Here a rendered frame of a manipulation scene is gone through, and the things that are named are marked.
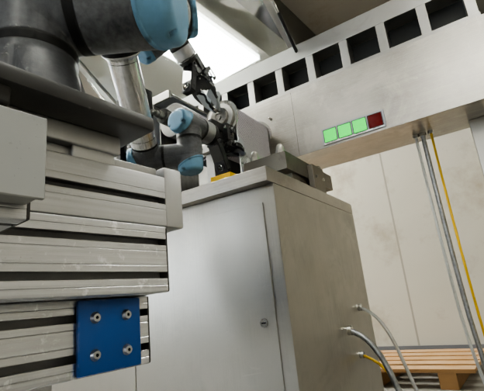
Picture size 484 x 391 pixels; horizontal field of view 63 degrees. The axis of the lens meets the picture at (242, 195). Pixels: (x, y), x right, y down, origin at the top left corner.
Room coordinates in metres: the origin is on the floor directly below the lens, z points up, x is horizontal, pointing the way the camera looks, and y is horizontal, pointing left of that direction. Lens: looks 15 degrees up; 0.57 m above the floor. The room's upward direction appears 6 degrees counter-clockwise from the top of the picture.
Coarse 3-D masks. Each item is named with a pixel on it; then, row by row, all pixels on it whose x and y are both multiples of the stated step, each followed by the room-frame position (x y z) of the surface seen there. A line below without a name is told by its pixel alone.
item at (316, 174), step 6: (312, 168) 1.32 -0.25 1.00; (318, 168) 1.37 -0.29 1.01; (312, 174) 1.32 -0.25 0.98; (318, 174) 1.36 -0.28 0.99; (312, 180) 1.33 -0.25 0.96; (318, 180) 1.35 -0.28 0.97; (324, 180) 1.39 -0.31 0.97; (312, 186) 1.33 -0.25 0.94; (318, 186) 1.34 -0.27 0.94; (324, 186) 1.40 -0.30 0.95
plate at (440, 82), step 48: (432, 48) 1.25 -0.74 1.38; (480, 48) 1.18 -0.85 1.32; (288, 96) 1.56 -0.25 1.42; (336, 96) 1.45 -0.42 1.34; (384, 96) 1.36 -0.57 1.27; (432, 96) 1.27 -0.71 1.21; (480, 96) 1.20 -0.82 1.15; (288, 144) 1.58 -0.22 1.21; (336, 144) 1.47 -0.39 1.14; (384, 144) 1.53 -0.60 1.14
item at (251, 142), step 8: (240, 128) 1.36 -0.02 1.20; (240, 136) 1.35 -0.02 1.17; (248, 136) 1.40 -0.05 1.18; (256, 136) 1.45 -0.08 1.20; (248, 144) 1.39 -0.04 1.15; (256, 144) 1.44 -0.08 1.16; (264, 144) 1.50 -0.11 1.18; (248, 152) 1.39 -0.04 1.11; (264, 152) 1.50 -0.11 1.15; (240, 160) 1.34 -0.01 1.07; (240, 168) 1.34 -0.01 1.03
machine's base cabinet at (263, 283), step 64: (256, 192) 1.00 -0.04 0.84; (192, 256) 1.12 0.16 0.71; (256, 256) 1.01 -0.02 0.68; (320, 256) 1.18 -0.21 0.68; (192, 320) 1.13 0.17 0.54; (256, 320) 1.02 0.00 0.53; (320, 320) 1.12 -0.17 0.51; (64, 384) 1.43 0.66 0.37; (128, 384) 1.27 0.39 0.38; (192, 384) 1.13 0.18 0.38; (256, 384) 1.03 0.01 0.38; (320, 384) 1.07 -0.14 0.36
